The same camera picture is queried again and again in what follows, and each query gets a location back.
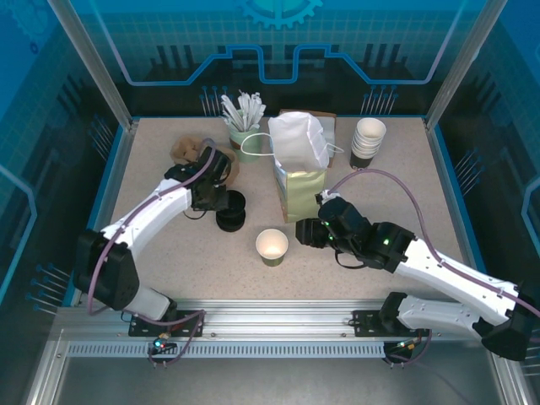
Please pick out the white and green paper bag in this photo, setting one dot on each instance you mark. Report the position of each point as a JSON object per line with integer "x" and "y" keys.
{"x": 301, "y": 198}

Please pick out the green paper coffee cup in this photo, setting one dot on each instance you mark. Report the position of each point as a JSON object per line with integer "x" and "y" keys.
{"x": 272, "y": 244}

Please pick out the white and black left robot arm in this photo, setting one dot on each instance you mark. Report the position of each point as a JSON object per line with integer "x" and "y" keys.
{"x": 147, "y": 215}

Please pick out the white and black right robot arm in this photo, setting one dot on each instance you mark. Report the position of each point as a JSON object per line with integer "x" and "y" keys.
{"x": 455, "y": 270}

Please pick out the brown cardboard cup carrier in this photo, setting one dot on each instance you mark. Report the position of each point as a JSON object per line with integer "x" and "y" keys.
{"x": 234, "y": 173}

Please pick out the green straw holder mug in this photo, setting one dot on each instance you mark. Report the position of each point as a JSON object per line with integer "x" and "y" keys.
{"x": 249, "y": 145}

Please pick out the white wrapped straw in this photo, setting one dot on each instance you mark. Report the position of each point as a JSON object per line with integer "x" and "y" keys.
{"x": 254, "y": 107}
{"x": 260, "y": 114}
{"x": 244, "y": 105}
{"x": 230, "y": 110}

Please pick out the dark printed paper cup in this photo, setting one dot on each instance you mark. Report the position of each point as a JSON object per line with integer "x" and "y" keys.
{"x": 360, "y": 162}

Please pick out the white napkins on brown box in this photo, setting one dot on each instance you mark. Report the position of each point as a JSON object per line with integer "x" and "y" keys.
{"x": 332, "y": 160}

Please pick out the stack of white paper cups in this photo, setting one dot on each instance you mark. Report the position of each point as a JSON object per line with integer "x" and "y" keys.
{"x": 368, "y": 135}

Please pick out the small connector with lights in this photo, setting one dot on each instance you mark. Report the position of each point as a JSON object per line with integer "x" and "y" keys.
{"x": 401, "y": 346}
{"x": 162, "y": 343}

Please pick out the aluminium mounting rail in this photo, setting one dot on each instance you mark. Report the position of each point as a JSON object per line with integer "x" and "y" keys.
{"x": 274, "y": 316}

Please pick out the aluminium frame post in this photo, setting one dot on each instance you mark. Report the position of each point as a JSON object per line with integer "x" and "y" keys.
{"x": 464, "y": 63}
{"x": 93, "y": 63}

